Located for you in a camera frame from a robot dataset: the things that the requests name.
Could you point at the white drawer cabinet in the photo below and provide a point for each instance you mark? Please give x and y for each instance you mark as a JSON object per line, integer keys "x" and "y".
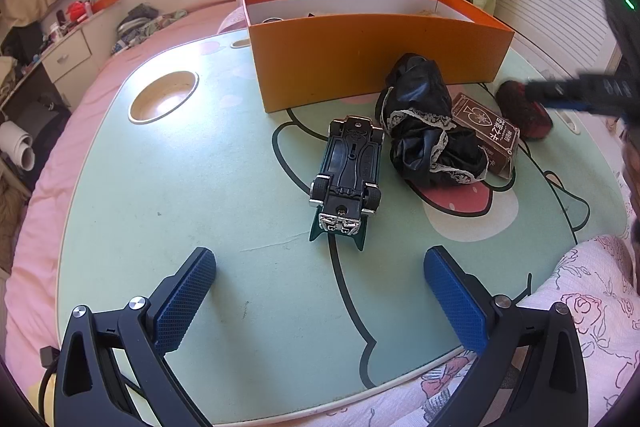
{"x": 67, "y": 54}

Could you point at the black lace-trimmed cloth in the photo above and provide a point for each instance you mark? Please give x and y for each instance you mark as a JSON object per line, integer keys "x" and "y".
{"x": 425, "y": 92}

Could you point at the white paper roll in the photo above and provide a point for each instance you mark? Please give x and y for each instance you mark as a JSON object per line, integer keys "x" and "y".
{"x": 17, "y": 144}

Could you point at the black bag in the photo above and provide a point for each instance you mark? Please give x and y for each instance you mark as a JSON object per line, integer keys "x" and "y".
{"x": 22, "y": 39}

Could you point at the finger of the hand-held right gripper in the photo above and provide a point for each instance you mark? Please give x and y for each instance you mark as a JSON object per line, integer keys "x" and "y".
{"x": 575, "y": 94}

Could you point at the folded patterned clothes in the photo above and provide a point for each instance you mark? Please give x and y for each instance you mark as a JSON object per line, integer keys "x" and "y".
{"x": 145, "y": 24}

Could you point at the red carved block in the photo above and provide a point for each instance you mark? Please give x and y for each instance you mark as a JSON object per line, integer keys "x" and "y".
{"x": 520, "y": 119}

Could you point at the black toy car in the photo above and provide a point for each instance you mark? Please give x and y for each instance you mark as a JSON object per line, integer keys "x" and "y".
{"x": 345, "y": 167}

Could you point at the orange cardboard box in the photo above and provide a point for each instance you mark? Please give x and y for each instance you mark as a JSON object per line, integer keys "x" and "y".
{"x": 350, "y": 62}

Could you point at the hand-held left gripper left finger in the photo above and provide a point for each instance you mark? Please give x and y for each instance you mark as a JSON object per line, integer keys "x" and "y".
{"x": 182, "y": 302}

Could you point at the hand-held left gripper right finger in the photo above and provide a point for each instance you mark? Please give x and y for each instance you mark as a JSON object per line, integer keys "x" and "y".
{"x": 457, "y": 302}

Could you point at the brown card box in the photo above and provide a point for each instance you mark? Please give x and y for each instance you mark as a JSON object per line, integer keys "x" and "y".
{"x": 480, "y": 122}

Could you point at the red container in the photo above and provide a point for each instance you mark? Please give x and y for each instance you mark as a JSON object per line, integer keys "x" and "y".
{"x": 76, "y": 11}

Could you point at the green cartoon desktop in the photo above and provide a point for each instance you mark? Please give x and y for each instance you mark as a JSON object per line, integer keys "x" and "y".
{"x": 200, "y": 207}

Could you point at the pink floral lap cloth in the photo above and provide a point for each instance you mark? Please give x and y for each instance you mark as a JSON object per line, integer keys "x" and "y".
{"x": 600, "y": 307}

